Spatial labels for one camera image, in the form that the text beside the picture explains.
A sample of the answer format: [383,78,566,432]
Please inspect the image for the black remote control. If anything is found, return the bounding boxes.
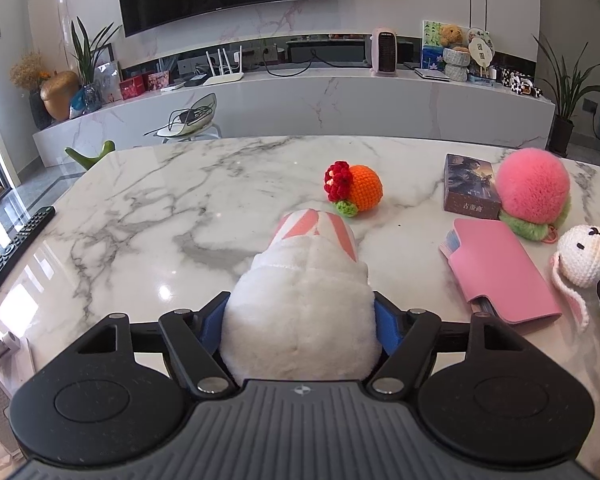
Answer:
[0,206,57,306]

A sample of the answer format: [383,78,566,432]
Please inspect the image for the white plush bunny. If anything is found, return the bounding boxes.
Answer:
[219,208,385,381]

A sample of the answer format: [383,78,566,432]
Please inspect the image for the green painting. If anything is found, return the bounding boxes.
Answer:
[422,20,448,48]

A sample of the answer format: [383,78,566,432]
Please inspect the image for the black power cable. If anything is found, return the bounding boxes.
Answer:
[265,47,372,79]

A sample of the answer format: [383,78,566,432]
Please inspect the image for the red gift box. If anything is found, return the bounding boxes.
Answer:
[119,77,147,101]

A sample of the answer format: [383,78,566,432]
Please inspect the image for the white crochet bunny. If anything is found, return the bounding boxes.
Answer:
[550,225,600,331]

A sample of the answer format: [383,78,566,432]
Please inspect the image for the white marble television console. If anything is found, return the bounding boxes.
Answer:
[32,62,556,168]

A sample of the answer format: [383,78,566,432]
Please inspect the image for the pink space heater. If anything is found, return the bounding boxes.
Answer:
[370,27,398,77]

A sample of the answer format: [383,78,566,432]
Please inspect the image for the picture frame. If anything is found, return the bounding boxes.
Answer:
[94,44,121,103]

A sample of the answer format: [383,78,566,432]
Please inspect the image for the crochet orange with red flower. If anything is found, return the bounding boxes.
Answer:
[323,161,384,218]

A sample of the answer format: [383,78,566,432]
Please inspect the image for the white router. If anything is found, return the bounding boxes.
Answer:
[202,47,245,86]

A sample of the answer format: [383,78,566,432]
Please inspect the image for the brown teddy bear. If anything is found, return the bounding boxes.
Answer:
[439,24,466,50]

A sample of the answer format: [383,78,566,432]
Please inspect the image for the white fan with characters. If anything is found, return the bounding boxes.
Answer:
[467,37,496,79]

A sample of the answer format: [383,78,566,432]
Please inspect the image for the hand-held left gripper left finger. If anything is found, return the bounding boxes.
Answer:
[74,291,233,397]

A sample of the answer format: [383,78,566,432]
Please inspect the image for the golden vase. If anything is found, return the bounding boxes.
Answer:
[40,71,81,122]

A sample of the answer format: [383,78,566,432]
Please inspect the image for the pink wallet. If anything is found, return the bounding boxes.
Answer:
[439,218,563,326]

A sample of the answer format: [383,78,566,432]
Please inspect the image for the dark card box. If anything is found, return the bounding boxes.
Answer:
[442,153,503,221]

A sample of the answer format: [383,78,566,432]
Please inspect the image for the pink plush peach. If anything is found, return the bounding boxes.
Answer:
[495,147,572,243]

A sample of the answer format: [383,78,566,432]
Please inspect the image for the white chair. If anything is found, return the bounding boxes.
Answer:
[156,92,223,141]

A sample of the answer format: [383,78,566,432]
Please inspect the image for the orchid plant in blue vase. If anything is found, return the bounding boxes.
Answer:
[70,16,123,112]

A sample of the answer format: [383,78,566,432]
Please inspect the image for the potted plant with long leaves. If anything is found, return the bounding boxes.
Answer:
[532,35,600,156]

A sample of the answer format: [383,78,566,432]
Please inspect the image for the black and white toy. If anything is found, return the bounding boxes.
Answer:
[497,66,543,98]

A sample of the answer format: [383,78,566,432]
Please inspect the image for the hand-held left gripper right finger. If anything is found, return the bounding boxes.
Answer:
[367,292,531,395]

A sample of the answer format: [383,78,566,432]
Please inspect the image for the dried flowers in dark vase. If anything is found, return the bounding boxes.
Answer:
[9,50,53,131]

